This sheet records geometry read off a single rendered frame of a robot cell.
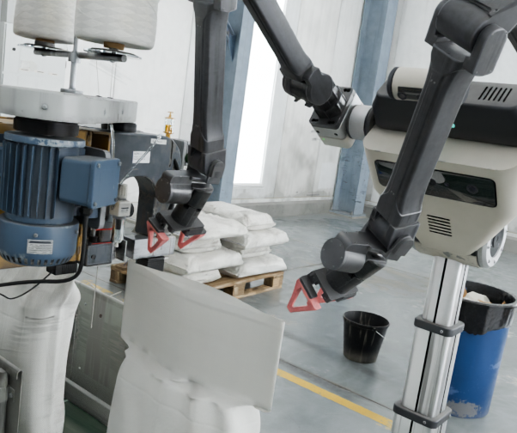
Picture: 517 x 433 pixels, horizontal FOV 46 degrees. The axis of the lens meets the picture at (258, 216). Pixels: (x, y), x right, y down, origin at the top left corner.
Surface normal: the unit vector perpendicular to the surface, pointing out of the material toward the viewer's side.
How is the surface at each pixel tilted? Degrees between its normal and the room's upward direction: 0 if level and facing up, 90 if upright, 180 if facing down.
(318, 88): 102
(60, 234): 91
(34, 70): 90
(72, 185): 90
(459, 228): 130
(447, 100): 117
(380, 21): 90
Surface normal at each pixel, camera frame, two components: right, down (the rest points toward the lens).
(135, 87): 0.77, 0.20
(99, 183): 0.96, 0.17
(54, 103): 0.43, 0.22
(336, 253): -0.74, -0.15
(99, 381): -0.62, 0.04
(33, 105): 0.06, 0.18
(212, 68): 0.61, 0.41
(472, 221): -0.57, 0.66
